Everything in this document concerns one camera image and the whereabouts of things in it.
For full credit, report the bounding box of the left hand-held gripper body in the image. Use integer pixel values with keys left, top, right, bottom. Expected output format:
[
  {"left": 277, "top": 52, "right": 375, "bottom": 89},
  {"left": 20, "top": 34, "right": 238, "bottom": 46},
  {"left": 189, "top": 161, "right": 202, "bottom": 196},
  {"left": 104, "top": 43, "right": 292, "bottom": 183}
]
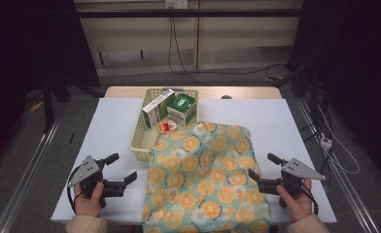
[{"left": 67, "top": 155, "right": 126, "bottom": 209}]

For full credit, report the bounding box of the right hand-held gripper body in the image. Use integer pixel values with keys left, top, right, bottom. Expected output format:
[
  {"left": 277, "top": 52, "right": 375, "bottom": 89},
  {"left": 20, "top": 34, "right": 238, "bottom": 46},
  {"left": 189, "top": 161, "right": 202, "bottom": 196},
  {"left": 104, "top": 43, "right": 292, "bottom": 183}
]
[{"left": 257, "top": 157, "right": 327, "bottom": 209}]

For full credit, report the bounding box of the pale yellow plastic basket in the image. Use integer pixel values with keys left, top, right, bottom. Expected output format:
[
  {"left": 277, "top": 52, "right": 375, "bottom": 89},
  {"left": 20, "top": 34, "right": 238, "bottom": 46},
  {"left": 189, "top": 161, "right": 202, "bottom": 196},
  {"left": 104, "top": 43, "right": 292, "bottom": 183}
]
[{"left": 129, "top": 87, "right": 200, "bottom": 162}]

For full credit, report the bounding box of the orange print cloth bag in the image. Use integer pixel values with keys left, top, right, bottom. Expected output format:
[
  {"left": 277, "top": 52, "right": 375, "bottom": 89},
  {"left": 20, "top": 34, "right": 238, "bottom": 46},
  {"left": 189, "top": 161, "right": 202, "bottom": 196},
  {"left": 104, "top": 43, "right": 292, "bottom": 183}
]
[{"left": 141, "top": 120, "right": 273, "bottom": 233}]

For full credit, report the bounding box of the small red orange packet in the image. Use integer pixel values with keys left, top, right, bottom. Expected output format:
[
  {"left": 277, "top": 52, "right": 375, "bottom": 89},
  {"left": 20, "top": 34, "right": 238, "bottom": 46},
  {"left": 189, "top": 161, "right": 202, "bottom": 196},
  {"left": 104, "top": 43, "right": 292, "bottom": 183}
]
[{"left": 157, "top": 119, "right": 179, "bottom": 136}]

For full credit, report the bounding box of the white and green long box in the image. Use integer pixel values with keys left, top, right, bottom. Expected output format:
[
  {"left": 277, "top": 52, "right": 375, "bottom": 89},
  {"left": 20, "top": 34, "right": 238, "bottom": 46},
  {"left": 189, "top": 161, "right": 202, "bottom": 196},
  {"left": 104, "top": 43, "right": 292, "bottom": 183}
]
[{"left": 141, "top": 88, "right": 176, "bottom": 130}]

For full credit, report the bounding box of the green square box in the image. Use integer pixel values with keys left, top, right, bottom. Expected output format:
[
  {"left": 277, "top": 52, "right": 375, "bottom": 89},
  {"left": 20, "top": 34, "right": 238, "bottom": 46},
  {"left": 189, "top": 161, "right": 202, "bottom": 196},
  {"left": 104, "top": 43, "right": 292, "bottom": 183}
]
[{"left": 166, "top": 92, "right": 198, "bottom": 127}]

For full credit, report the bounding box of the person's right hand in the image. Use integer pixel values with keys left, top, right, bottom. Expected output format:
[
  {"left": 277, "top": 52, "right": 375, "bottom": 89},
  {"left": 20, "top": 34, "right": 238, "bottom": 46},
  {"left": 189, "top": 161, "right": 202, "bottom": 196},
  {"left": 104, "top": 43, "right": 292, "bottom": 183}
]
[{"left": 276, "top": 178, "right": 314, "bottom": 223}]

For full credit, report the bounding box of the person's left hand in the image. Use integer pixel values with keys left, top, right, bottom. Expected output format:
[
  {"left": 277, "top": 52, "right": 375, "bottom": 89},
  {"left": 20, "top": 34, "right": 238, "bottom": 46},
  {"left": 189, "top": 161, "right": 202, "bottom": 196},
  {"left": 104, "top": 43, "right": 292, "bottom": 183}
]
[{"left": 73, "top": 182, "right": 105, "bottom": 217}]

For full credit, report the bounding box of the white power strip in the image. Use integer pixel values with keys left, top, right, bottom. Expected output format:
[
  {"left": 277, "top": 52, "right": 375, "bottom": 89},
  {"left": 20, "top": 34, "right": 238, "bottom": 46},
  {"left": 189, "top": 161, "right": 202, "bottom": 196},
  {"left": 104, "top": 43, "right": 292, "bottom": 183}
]
[{"left": 320, "top": 136, "right": 334, "bottom": 151}]

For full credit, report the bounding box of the black metal stand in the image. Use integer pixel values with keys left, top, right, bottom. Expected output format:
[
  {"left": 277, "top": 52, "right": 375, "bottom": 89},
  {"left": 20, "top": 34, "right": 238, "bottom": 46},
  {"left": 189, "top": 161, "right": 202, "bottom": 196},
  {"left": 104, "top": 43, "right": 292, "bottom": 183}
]
[{"left": 42, "top": 73, "right": 55, "bottom": 134}]

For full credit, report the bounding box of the yellow floor tape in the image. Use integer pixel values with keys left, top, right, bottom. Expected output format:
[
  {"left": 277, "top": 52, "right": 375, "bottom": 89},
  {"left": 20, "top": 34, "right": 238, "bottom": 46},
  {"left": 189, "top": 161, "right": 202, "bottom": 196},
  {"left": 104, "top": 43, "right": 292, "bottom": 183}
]
[{"left": 30, "top": 100, "right": 45, "bottom": 113}]

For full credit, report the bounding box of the dark curtain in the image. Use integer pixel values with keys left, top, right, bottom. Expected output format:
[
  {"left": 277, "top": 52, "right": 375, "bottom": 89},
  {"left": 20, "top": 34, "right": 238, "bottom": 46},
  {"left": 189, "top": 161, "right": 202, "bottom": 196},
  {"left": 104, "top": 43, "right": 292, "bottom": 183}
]
[
  {"left": 287, "top": 0, "right": 381, "bottom": 186},
  {"left": 0, "top": 0, "right": 101, "bottom": 173}
]

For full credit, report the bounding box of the black horizontal metal bar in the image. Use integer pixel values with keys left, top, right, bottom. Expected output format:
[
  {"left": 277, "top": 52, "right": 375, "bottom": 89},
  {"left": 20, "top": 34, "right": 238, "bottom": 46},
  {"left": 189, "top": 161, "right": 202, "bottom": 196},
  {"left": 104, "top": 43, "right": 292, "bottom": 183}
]
[{"left": 75, "top": 8, "right": 305, "bottom": 19}]

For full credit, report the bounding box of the left hand-held gripper black cable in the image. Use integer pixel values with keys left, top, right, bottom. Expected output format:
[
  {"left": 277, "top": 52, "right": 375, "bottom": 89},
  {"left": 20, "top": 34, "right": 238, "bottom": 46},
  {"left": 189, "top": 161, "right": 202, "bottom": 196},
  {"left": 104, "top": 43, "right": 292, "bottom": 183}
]
[{"left": 66, "top": 164, "right": 84, "bottom": 216}]

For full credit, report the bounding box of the hand-held gripper black cable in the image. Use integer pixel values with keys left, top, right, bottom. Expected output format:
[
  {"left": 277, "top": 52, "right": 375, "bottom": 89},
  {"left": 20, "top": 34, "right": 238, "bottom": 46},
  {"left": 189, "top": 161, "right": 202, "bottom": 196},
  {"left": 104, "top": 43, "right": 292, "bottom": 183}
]
[
  {"left": 302, "top": 186, "right": 320, "bottom": 216},
  {"left": 66, "top": 164, "right": 84, "bottom": 216}
]

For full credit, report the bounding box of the right hand-held gripper black cable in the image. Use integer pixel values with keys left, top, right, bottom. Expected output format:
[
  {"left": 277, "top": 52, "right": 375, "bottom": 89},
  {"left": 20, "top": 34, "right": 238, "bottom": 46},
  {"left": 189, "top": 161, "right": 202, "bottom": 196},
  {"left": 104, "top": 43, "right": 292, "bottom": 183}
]
[{"left": 302, "top": 186, "right": 320, "bottom": 216}]

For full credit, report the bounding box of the aluminium floor rail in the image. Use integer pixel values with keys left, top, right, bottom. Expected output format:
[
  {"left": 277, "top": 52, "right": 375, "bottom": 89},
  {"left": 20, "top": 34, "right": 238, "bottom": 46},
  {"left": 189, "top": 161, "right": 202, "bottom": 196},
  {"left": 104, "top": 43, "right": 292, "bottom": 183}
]
[
  {"left": 0, "top": 118, "right": 62, "bottom": 233},
  {"left": 296, "top": 99, "right": 381, "bottom": 233}
]

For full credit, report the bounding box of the white floor cable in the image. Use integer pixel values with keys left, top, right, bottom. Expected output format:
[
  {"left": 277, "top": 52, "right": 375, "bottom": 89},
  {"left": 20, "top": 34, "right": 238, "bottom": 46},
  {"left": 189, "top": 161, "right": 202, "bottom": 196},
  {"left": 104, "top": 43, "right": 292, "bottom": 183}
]
[{"left": 317, "top": 106, "right": 362, "bottom": 176}]

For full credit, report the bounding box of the black wall cable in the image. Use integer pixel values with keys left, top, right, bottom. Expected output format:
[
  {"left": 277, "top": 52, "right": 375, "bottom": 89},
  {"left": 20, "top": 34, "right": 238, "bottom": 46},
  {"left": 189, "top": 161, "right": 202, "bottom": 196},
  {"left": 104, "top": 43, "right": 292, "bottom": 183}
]
[
  {"left": 167, "top": 16, "right": 289, "bottom": 77},
  {"left": 170, "top": 16, "right": 211, "bottom": 87}
]

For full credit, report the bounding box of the white wall socket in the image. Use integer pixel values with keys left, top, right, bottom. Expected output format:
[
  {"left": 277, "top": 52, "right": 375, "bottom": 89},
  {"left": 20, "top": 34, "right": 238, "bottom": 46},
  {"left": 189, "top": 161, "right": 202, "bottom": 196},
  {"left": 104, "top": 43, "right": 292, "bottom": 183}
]
[{"left": 164, "top": 0, "right": 190, "bottom": 10}]

